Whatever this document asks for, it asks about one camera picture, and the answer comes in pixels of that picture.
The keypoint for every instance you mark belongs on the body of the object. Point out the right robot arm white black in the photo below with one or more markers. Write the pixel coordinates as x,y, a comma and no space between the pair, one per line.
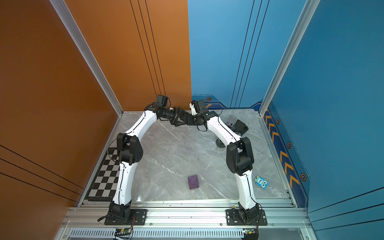
239,158

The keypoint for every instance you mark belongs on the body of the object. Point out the blue cartoon sticker card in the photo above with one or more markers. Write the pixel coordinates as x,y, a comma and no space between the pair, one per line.
261,182

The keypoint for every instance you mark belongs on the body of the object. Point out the dark grey round phone stand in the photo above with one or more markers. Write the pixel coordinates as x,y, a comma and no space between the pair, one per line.
219,143

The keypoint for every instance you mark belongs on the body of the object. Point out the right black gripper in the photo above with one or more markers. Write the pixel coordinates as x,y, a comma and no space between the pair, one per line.
194,124

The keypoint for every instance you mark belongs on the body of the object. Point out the aluminium corner post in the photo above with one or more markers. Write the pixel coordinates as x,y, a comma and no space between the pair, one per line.
77,36
294,41

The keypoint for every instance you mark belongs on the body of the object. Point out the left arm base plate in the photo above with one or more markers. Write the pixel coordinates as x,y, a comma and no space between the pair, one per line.
135,217

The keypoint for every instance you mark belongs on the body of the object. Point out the black white checkerboard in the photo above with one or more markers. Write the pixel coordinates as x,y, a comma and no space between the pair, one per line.
105,182

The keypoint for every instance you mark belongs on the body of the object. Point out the left aluminium corner post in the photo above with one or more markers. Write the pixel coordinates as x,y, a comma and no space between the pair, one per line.
77,36

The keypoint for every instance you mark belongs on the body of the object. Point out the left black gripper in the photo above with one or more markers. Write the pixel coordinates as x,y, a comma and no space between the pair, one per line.
174,110

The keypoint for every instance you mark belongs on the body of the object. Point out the purple-grey phone stand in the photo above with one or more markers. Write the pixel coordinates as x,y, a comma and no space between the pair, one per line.
231,121

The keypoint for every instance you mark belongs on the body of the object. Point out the purple square box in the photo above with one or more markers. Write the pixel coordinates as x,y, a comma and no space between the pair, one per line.
193,182

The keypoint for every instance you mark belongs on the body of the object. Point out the circuit board right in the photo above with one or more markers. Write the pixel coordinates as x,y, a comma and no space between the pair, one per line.
251,234

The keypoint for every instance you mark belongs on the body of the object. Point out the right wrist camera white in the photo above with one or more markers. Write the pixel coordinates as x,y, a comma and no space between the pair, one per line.
192,107

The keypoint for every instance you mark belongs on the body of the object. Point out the black phone stand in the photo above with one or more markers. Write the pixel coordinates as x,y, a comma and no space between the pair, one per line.
184,119
240,127

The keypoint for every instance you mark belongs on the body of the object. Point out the green circuit board left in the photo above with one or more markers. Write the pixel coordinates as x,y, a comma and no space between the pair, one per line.
123,234

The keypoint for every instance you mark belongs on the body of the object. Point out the right aluminium corner post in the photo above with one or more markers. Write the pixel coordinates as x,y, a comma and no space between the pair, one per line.
294,41

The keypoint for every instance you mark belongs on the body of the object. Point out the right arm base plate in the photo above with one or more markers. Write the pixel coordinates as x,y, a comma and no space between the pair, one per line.
237,217

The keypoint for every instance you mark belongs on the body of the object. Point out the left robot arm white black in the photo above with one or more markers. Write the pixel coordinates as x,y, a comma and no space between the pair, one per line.
130,153

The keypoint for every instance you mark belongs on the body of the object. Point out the aluminium front rail frame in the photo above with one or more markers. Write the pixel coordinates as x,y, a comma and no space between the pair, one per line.
189,219

